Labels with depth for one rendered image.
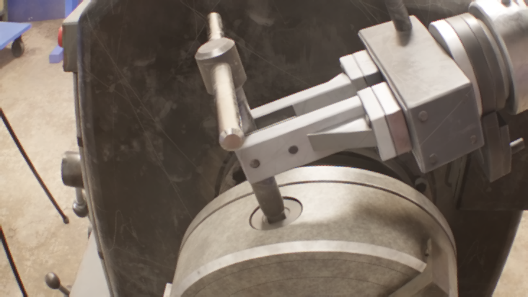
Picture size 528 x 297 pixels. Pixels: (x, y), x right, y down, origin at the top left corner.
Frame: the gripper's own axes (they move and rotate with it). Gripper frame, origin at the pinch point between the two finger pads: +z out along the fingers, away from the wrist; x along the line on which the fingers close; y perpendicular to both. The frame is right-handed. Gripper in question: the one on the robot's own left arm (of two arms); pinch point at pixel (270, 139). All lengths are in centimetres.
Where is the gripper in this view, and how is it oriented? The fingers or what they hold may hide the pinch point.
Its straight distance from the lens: 45.9
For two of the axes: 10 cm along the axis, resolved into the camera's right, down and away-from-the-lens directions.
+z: -9.4, 3.5, 0.8
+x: 1.0, 4.7, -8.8
